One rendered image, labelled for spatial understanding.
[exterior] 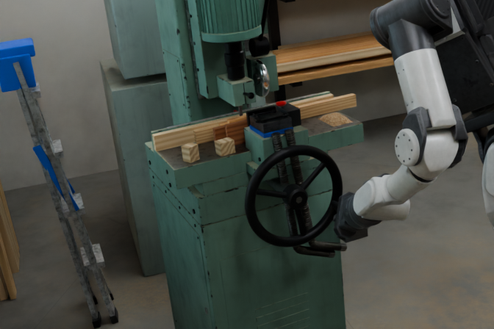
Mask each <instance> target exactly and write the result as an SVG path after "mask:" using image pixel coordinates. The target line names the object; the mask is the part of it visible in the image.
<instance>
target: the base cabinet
mask: <svg viewBox="0 0 494 329"><path fill-rule="evenodd" d="M148 170H149V175H150V180H151V188H152V193H153V198H154V206H155V211H156V216H157V224H158V229H159V233H160V241H161V246H162V255H163V260H164V265H165V273H166V278H167V282H168V291H169V295H170V300H171V308H172V313H173V321H174V327H175V329H346V316H345V304H344V294H343V274H342V263H341V252H340V251H337V250H335V256H334V258H327V257H321V256H309V255H303V254H299V253H297V252H295V251H294V249H293V247H278V246H275V245H271V244H268V243H267V242H265V241H263V240H262V239H260V238H259V237H258V236H257V235H256V234H255V233H254V232H253V230H252V229H251V226H250V225H249V223H248V220H247V217H246V214H243V215H240V216H237V217H233V218H230V219H227V220H222V221H219V222H216V223H211V224H209V225H204V226H201V225H200V224H199V223H198V222H197V220H196V219H195V218H194V217H193V216H192V214H191V213H190V212H189V211H188V210H187V209H186V208H185V207H184V206H183V205H182V204H181V202H180V201H179V200H178V199H177V198H176V197H175V195H174V194H173V193H172V192H171V191H170V190H169V188H167V187H166V186H165V184H164V183H163V182H162V181H161V180H160V179H159V177H158V176H157V175H156V174H155V173H154V171H153V170H152V169H151V168H150V167H148ZM331 199H332V190H330V191H327V192H322V193H319V194H317V195H311V196H309V197H308V201H307V202H308V204H309V205H308V207H309V212H310V215H311V216H310V217H311V219H312V227H314V226H315V225H316V224H317V223H318V222H319V221H320V220H321V218H322V217H323V216H324V215H325V213H326V211H327V209H328V207H329V204H330V202H331ZM285 210H286V209H285V207H284V203H283V204H280V205H277V206H272V207H269V208H266V209H261V210H259V211H256V213H257V217H258V219H259V221H260V223H261V224H262V226H263V227H264V228H265V229H266V230H267V231H269V232H270V233H272V234H274V235H277V236H284V237H289V236H290V232H289V228H288V227H289V226H288V224H287V223H288V221H287V216H286V211H285ZM315 239H316V241H322V242H340V239H339V238H337V235H336V233H335V232H334V221H332V222H331V223H330V225H329V226H328V227H327V229H326V230H325V231H324V232H323V233H321V234H320V235H319V236H317V237H316V238H315Z"/></svg>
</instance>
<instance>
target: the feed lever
mask: <svg viewBox="0 0 494 329"><path fill-rule="evenodd" d="M269 1H270V0H265V3H264V8H263V13H262V21H261V27H262V34H260V35H259V37H255V38H251V39H250V40H249V43H248V47H249V51H250V53H251V56H252V57H259V56H263V55H267V54H269V51H270V44H269V41H268V39H267V37H265V36H263V35H264V30H265V22H266V18H267V14H268V5H269Z"/></svg>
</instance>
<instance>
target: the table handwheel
mask: <svg viewBox="0 0 494 329"><path fill-rule="evenodd" d="M291 156H311V157H313V158H315V159H317V160H319V161H320V162H321V163H320V164H319V165H318V166H317V167H316V168H315V170H314V171H313V172H312V174H311V175H310V176H309V177H308V178H307V179H306V180H305V181H304V182H303V184H302V185H301V186H299V185H297V184H280V179H279V177H278V178H274V179H271V180H267V181H265V182H266V183H267V184H268V185H270V186H271V187H273V188H274V189H275V190H276V191H271V190H266V189H258V188H259V185H260V183H261V181H262V180H263V178H264V176H265V175H266V173H267V172H268V171H269V170H270V169H271V168H272V167H273V166H274V165H276V164H277V163H279V162H280V161H282V160H284V159H286V158H289V157H291ZM325 167H326V168H327V170H328V171H329V173H330V176H331V178H332V199H331V201H332V200H334V201H337V202H338V201H339V197H340V196H341V195H343V181H342V177H341V174H340V170H339V168H338V166H337V164H336V163H335V161H334V160H333V158H332V157H330V155H328V154H327V153H326V152H324V151H322V150H321V149H319V148H316V147H313V146H310V145H292V146H289V147H286V148H283V149H280V150H278V151H276V152H275V153H273V154H271V155H270V156H269V157H268V158H267V159H265V160H264V161H263V162H262V163H261V164H260V165H259V167H258V168H257V169H256V170H255V172H254V174H253V176H252V177H251V179H250V181H249V183H248V186H247V190H246V196H245V211H246V217H247V220H248V223H249V225H250V226H251V229H252V230H253V232H254V233H255V234H256V235H257V236H258V237H259V238H260V239H262V240H263V241H265V242H267V243H268V244H271V245H275V246H278V247H295V246H299V245H302V244H305V243H307V242H309V241H311V240H313V239H314V238H316V237H317V236H319V235H320V234H321V233H323V232H324V231H325V230H326V229H327V227H328V226H329V225H330V223H331V222H332V221H333V218H334V215H336V213H337V212H336V211H335V210H334V209H333V208H332V206H331V205H330V204H329V207H328V209H327V211H326V213H325V215H324V216H323V217H322V218H321V220H320V221H319V222H318V223H317V224H316V225H315V226H314V227H312V228H311V229H309V230H308V231H306V229H305V226H304V221H303V217H302V213H301V208H303V207H304V206H305V205H306V204H307V201H308V194H307V192H306V191H305V189H306V188H307V187H308V186H309V185H310V184H311V183H312V181H313V180H314V179H315V178H316V177H317V175H318V174H319V173H320V172H321V171H322V170H323V169H324V168H325ZM256 195H264V196H271V197H275V198H282V200H283V201H284V203H286V204H287V205H288V206H289V207H290V208H291V209H295V213H296V217H297V221H298V226H299V231H300V234H299V235H297V236H289V237H284V236H277V235H274V234H272V233H270V232H269V231H267V230H266V229H265V228H264V227H263V226H262V224H261V223H260V221H259V219H258V217H257V213H256V207H255V201H256Z"/></svg>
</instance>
